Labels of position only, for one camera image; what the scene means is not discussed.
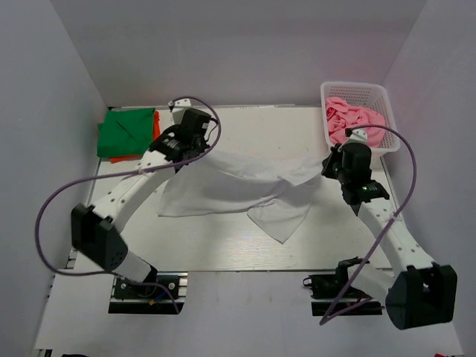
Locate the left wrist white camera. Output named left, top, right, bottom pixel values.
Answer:
left=168, top=98, right=192, bottom=124

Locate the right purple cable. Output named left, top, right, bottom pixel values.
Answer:
left=319, top=125, right=418, bottom=327

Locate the green folded t shirt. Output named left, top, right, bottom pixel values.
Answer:
left=97, top=108, right=155, bottom=158

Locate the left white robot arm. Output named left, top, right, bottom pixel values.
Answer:
left=71, top=108, right=212, bottom=283

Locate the white plastic basket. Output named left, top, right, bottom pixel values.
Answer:
left=321, top=81, right=400, bottom=163

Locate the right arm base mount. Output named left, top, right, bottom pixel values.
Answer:
left=302, top=257, right=383, bottom=317

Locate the orange folded t shirt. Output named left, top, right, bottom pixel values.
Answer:
left=109, top=110, right=161, bottom=164

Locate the pink t shirt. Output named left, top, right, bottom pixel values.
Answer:
left=325, top=97, right=386, bottom=144

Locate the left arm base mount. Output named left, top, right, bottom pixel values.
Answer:
left=108, top=272, right=188, bottom=315

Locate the white t shirt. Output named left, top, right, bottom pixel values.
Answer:
left=157, top=152, right=322, bottom=243

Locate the wrist white camera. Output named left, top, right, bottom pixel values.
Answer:
left=168, top=98, right=192, bottom=124
left=344, top=128, right=367, bottom=145

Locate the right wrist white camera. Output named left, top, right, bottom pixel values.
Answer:
left=344, top=128, right=367, bottom=145

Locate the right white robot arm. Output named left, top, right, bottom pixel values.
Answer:
left=321, top=142, right=457, bottom=330

